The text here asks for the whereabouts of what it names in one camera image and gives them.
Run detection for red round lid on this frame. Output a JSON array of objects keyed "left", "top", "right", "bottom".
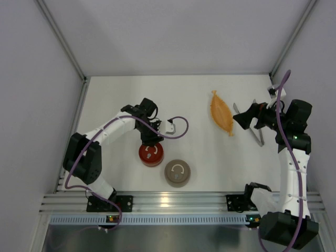
[{"left": 138, "top": 143, "right": 164, "bottom": 161}]

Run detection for metal tongs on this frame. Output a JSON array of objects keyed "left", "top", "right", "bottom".
[{"left": 233, "top": 99, "right": 265, "bottom": 147}]

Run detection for brown round lid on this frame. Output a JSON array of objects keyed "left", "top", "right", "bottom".
[{"left": 164, "top": 160, "right": 191, "bottom": 181}]

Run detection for beige band metal container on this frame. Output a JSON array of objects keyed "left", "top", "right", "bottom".
[{"left": 166, "top": 179, "right": 189, "bottom": 188}]

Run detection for red band metal container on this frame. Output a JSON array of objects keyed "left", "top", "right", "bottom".
[{"left": 140, "top": 157, "right": 164, "bottom": 167}]

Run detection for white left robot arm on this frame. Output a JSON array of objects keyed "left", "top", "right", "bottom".
[{"left": 63, "top": 98, "right": 163, "bottom": 202}]

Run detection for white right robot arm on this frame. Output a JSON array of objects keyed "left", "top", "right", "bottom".
[{"left": 233, "top": 99, "right": 319, "bottom": 250}]

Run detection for woven bamboo boat tray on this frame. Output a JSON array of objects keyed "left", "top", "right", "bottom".
[{"left": 210, "top": 90, "right": 234, "bottom": 137}]

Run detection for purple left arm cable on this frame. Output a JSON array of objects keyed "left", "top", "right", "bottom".
[{"left": 64, "top": 115, "right": 189, "bottom": 232}]

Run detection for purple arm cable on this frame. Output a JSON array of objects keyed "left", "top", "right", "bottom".
[
  {"left": 258, "top": 69, "right": 308, "bottom": 250},
  {"left": 64, "top": 115, "right": 189, "bottom": 232}
]

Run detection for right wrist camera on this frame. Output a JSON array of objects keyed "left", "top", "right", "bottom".
[{"left": 267, "top": 85, "right": 286, "bottom": 100}]

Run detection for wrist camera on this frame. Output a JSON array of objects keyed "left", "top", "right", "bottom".
[
  {"left": 267, "top": 85, "right": 286, "bottom": 100},
  {"left": 164, "top": 119, "right": 176, "bottom": 135}
]

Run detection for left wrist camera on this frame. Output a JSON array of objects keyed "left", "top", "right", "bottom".
[{"left": 164, "top": 119, "right": 176, "bottom": 135}]

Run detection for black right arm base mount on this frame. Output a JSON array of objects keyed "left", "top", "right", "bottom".
[{"left": 226, "top": 194, "right": 257, "bottom": 213}]

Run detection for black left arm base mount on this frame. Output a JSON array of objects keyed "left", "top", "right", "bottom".
[{"left": 86, "top": 195, "right": 133, "bottom": 213}]

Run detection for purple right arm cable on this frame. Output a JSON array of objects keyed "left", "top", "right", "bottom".
[{"left": 258, "top": 69, "right": 308, "bottom": 250}]

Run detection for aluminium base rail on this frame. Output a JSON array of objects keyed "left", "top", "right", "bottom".
[{"left": 39, "top": 191, "right": 323, "bottom": 212}]

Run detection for right aluminium frame post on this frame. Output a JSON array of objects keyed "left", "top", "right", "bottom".
[{"left": 268, "top": 0, "right": 319, "bottom": 82}]

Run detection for aluminium frame post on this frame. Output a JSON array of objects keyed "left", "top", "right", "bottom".
[
  {"left": 35, "top": 0, "right": 89, "bottom": 111},
  {"left": 268, "top": 0, "right": 319, "bottom": 82}
]

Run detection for slotted grey cable duct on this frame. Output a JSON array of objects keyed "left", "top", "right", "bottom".
[{"left": 50, "top": 214, "right": 261, "bottom": 225}]

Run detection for left aluminium frame post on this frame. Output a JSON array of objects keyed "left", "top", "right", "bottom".
[{"left": 35, "top": 0, "right": 89, "bottom": 111}]

